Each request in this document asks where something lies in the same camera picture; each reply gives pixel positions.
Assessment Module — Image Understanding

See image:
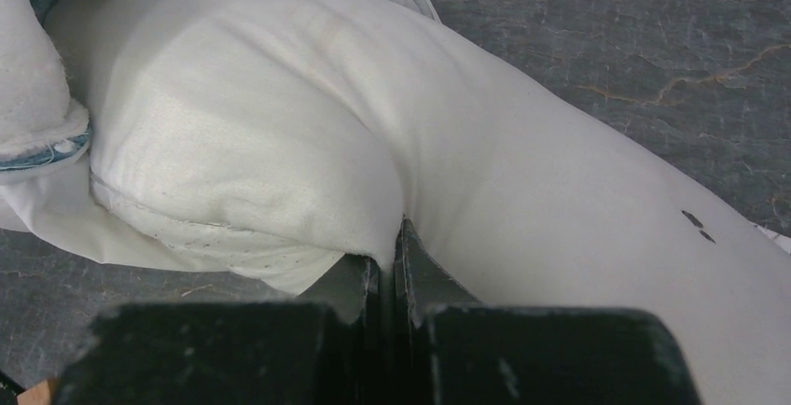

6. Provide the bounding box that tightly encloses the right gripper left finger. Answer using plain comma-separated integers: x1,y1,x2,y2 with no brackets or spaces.
54,255,382,404

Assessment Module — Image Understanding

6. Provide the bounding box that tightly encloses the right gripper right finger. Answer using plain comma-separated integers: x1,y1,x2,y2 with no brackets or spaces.
394,221,701,404

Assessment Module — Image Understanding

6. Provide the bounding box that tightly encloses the white pillow insert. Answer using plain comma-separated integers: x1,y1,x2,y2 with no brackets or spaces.
46,0,790,404

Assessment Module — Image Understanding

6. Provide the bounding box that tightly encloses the white pillowcase with blue ruffle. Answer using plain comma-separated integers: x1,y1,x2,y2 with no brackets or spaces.
1,0,437,276

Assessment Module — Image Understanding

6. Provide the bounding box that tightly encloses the small orange cube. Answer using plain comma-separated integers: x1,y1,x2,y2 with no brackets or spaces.
17,378,59,405

